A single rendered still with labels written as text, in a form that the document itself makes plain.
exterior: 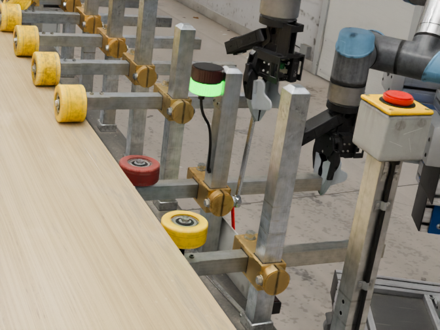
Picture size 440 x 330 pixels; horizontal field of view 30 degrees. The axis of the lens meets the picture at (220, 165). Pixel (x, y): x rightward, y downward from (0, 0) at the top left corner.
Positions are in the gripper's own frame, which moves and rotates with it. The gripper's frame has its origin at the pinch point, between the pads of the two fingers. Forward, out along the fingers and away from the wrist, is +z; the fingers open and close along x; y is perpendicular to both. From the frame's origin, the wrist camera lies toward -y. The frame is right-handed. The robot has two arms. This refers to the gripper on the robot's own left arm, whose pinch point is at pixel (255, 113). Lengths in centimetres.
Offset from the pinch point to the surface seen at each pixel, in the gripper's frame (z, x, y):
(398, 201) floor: 100, 205, -85
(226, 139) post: 3.6, -8.8, 1.6
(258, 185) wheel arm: 15.8, 2.8, 1.3
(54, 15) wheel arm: 5, 17, -100
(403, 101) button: -22, -27, 50
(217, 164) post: 8.6, -10.1, 1.2
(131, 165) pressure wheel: 10.1, -23.4, -8.4
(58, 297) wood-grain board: 11, -60, 23
